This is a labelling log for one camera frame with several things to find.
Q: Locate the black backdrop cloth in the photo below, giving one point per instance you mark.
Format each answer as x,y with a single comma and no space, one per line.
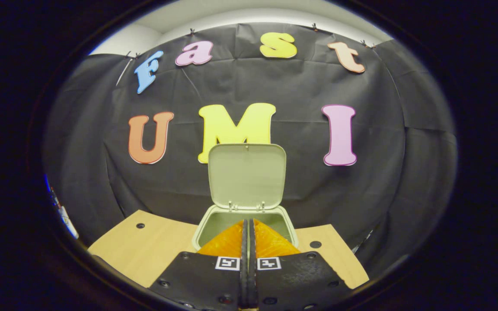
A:
301,194

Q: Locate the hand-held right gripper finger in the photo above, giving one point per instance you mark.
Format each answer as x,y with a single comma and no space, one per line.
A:
253,276
244,276

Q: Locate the green desktop garbage bin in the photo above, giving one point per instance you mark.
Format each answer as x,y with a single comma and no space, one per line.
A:
247,181

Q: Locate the wooden desktop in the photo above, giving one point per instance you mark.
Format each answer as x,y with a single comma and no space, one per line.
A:
145,250

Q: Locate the white side table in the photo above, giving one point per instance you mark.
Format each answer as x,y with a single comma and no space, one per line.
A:
69,224

